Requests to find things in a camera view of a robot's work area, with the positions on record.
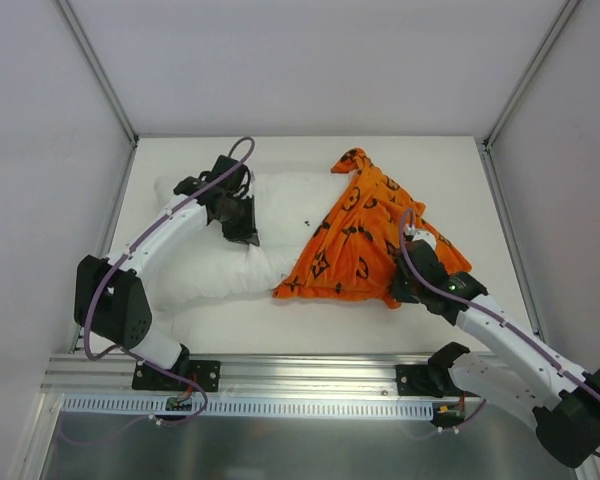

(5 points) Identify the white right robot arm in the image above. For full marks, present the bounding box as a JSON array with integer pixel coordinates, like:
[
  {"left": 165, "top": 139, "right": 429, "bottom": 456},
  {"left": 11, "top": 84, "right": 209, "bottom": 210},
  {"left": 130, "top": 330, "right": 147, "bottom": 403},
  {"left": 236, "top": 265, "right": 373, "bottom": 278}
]
[{"left": 391, "top": 232, "right": 600, "bottom": 468}]

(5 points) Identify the aluminium mounting rail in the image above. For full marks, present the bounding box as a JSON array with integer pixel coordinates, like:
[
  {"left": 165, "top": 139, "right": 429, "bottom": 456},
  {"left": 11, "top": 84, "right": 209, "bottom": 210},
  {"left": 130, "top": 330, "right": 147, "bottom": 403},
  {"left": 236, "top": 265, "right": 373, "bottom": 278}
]
[{"left": 40, "top": 352, "right": 428, "bottom": 401}]

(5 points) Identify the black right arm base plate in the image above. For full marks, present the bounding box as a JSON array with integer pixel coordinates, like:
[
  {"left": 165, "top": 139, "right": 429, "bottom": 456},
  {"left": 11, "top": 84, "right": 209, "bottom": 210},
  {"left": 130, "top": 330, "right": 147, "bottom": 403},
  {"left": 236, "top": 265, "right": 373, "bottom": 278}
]
[{"left": 395, "top": 364, "right": 461, "bottom": 398}]

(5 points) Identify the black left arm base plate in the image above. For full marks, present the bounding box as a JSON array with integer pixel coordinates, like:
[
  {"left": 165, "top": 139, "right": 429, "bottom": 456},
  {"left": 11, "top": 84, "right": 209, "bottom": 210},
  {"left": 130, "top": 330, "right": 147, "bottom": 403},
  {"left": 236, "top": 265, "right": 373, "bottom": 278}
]
[{"left": 131, "top": 358, "right": 221, "bottom": 393}]

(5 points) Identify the right aluminium frame post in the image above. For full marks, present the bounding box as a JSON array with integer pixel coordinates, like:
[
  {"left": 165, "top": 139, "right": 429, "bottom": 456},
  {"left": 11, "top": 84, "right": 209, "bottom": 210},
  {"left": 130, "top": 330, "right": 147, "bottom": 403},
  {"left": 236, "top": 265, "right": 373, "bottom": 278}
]
[{"left": 482, "top": 0, "right": 586, "bottom": 151}]

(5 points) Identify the aluminium frame post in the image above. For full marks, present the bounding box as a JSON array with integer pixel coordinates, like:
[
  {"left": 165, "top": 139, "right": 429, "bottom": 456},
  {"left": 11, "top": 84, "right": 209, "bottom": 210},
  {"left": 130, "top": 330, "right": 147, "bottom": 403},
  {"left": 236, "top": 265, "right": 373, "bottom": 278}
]
[
  {"left": 53, "top": 0, "right": 140, "bottom": 146},
  {"left": 482, "top": 0, "right": 586, "bottom": 151}
]

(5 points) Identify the left aluminium frame post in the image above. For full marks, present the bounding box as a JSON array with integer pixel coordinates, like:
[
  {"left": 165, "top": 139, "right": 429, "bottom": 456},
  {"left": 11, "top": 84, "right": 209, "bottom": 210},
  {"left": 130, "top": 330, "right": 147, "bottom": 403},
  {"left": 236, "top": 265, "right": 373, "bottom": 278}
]
[{"left": 53, "top": 0, "right": 140, "bottom": 146}]

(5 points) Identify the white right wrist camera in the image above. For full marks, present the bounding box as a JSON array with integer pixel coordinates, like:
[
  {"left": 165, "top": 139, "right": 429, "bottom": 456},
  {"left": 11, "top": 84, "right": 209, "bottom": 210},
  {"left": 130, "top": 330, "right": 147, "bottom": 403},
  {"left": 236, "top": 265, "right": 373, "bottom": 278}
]
[{"left": 405, "top": 228, "right": 437, "bottom": 250}]

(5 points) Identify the white slotted cable duct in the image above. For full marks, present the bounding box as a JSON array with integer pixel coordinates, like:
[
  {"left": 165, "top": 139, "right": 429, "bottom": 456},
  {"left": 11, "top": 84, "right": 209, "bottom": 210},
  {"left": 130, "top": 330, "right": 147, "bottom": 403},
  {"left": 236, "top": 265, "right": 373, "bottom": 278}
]
[{"left": 62, "top": 394, "right": 434, "bottom": 421}]

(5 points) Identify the white pillow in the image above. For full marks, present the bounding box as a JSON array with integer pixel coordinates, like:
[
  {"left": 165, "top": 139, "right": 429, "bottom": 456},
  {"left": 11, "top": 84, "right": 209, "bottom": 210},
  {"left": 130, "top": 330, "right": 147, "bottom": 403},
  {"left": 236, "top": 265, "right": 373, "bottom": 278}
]
[{"left": 148, "top": 172, "right": 350, "bottom": 311}]

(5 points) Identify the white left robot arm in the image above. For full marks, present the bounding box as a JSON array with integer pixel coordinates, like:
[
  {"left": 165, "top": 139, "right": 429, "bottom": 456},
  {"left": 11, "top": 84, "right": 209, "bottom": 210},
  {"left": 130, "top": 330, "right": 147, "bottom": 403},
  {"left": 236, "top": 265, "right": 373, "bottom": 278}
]
[{"left": 74, "top": 155, "right": 259, "bottom": 390}]

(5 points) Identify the orange black patterned pillowcase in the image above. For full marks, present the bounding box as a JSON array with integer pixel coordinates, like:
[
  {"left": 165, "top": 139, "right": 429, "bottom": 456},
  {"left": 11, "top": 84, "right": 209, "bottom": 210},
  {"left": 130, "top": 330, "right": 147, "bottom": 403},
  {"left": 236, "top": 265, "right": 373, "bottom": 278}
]
[{"left": 273, "top": 148, "right": 472, "bottom": 309}]

